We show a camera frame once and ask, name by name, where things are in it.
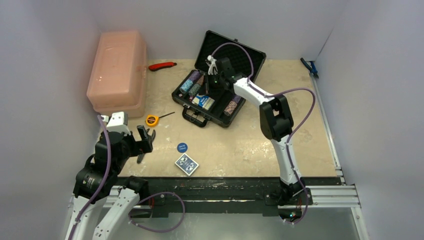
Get brown black poker chip roll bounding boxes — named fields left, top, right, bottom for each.
left=196, top=75, right=205, bottom=86

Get orange blue poker chip roll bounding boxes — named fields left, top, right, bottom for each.
left=223, top=101, right=238, bottom=116

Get green blue poker chip roll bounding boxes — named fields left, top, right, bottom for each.
left=188, top=83, right=202, bottom=97

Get lavender poker chip roll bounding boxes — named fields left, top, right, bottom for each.
left=188, top=70, right=203, bottom=83

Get blue small blind button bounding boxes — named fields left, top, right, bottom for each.
left=176, top=142, right=188, bottom=153

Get red utility knife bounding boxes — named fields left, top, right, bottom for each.
left=148, top=61, right=177, bottom=72

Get blue handled pliers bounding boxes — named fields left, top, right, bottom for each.
left=300, top=57, right=319, bottom=79

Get black poker set case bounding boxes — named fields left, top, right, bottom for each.
left=171, top=30, right=267, bottom=128

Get pink translucent plastic storage box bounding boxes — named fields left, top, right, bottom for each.
left=86, top=30, right=148, bottom=118

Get blue backed playing card deck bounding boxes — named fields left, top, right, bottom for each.
left=175, top=153, right=199, bottom=177

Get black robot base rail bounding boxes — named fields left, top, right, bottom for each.
left=131, top=177, right=342, bottom=220

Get light blue poker chip roll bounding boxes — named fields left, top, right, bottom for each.
left=179, top=79, right=194, bottom=94

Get purple black poker chip roll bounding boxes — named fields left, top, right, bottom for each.
left=231, top=94, right=242, bottom=104

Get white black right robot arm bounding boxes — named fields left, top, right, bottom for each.
left=205, top=55, right=305, bottom=204

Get black grey wire stripper pliers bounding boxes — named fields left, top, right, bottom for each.
left=136, top=130, right=156, bottom=164

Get blue Texas Hold'em card box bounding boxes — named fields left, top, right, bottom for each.
left=191, top=94, right=215, bottom=111

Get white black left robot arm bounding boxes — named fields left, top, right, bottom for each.
left=65, top=111, right=156, bottom=240

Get yellow tape measure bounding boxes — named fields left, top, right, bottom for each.
left=145, top=112, right=175, bottom=128

